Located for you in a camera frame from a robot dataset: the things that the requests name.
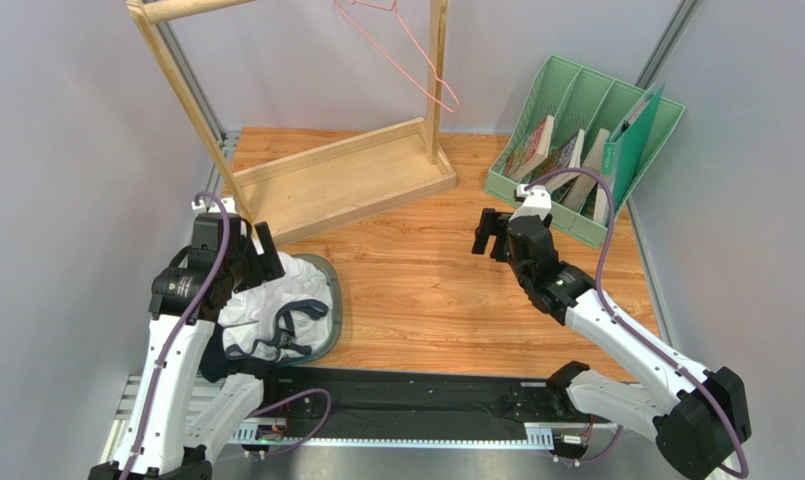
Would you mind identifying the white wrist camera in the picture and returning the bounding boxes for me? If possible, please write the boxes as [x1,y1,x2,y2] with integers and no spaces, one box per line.
[191,197,238,215]
[511,184,552,221]

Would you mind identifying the white tank top navy trim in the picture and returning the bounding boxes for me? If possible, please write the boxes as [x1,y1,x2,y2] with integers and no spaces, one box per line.
[216,251,335,364]

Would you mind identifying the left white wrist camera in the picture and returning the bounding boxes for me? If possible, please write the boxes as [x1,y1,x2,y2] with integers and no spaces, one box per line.
[191,197,238,215]

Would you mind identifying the purple cable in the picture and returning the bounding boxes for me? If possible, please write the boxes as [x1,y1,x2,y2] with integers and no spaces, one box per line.
[525,166,751,479]
[114,191,232,480]

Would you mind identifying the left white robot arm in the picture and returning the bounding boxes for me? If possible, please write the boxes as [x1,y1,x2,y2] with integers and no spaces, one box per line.
[88,213,284,479]

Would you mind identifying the wooden clothes rack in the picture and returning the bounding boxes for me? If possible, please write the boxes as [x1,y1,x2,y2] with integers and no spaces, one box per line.
[126,1,457,244]

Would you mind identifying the pink wire hanger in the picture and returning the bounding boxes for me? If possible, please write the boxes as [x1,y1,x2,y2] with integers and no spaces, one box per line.
[333,0,461,114]

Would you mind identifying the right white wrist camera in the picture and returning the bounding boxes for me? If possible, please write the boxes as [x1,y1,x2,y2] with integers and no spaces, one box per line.
[511,184,552,221]

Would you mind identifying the clear plastic laundry basket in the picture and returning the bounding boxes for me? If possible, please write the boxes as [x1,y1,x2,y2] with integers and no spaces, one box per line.
[276,254,344,367]

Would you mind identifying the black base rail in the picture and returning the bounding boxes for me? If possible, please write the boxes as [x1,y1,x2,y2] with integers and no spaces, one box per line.
[262,366,589,441]

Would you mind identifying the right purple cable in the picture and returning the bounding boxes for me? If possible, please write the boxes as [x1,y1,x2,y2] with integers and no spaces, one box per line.
[525,166,751,479]

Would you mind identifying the navy garment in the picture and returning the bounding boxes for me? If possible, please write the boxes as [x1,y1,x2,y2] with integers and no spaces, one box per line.
[199,325,243,383]

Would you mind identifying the green clipboard folder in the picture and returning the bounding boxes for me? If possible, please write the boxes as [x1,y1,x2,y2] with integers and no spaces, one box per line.
[593,83,666,225]

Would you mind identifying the green file organizer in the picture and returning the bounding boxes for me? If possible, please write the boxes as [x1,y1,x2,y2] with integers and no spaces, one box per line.
[484,54,687,250]

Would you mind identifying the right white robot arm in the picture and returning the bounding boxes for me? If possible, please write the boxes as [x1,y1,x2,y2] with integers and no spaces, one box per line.
[472,208,752,479]

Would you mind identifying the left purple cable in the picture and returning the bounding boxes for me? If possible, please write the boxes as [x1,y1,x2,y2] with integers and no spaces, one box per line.
[114,191,232,480]

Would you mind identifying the book with colourful cover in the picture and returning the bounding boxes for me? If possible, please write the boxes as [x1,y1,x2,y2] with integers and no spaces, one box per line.
[503,115,555,182]

